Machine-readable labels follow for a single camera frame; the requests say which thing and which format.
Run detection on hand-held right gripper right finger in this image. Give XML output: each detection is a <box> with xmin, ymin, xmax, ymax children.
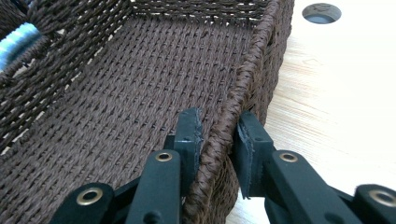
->
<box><xmin>233</xmin><ymin>110</ymin><xmax>363</xmax><ymax>224</ymax></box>

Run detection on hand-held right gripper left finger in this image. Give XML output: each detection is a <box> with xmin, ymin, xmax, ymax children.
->
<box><xmin>125</xmin><ymin>106</ymin><xmax>204</xmax><ymax>224</ymax></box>

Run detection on brown woven basket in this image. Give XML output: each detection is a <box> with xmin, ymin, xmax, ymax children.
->
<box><xmin>0</xmin><ymin>0</ymin><xmax>296</xmax><ymax>224</ymax></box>

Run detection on blue striped knitted cloth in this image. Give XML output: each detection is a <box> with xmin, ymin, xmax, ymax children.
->
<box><xmin>0</xmin><ymin>21</ymin><xmax>43</xmax><ymax>73</ymax></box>

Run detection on grey round table grommet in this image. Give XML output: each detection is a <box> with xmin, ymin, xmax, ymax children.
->
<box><xmin>302</xmin><ymin>2</ymin><xmax>343</xmax><ymax>25</ymax></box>

